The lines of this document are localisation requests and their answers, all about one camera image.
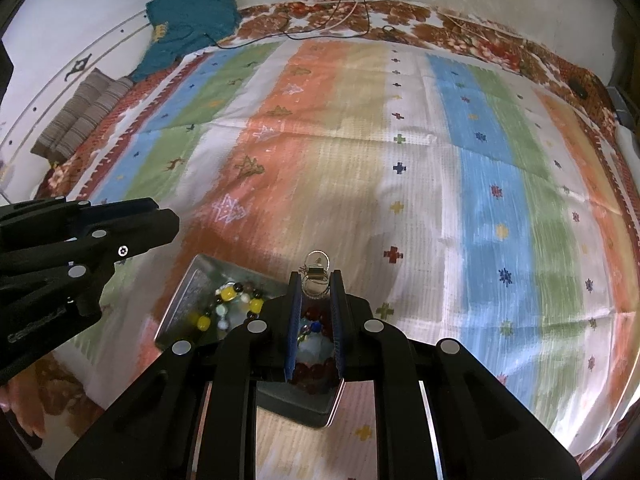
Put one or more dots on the striped brown pillow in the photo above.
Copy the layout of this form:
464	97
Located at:
95	98

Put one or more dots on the striped colourful mat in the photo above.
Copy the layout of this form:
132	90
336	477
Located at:
350	219

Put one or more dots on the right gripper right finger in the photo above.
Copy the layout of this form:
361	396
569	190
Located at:
439	413

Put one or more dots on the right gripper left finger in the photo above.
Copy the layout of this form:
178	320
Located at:
182	418

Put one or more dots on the person's left hand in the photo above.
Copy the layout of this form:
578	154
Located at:
20	395

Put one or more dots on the silver metal tin box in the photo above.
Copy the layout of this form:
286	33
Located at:
281	333

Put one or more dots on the teal sweater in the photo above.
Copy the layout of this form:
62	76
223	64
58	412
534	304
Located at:
181	27

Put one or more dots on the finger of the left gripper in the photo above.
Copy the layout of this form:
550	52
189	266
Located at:
122	230

